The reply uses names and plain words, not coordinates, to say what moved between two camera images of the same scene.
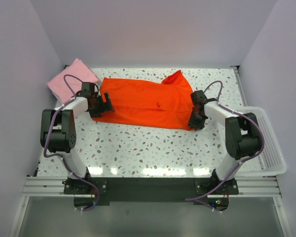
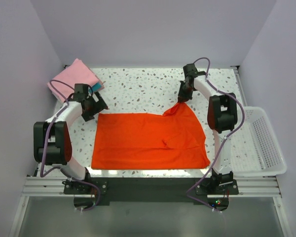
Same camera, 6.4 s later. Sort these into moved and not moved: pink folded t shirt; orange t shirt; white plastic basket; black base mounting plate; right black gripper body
Moved: right black gripper body; orange t shirt
Not moved: black base mounting plate; pink folded t shirt; white plastic basket
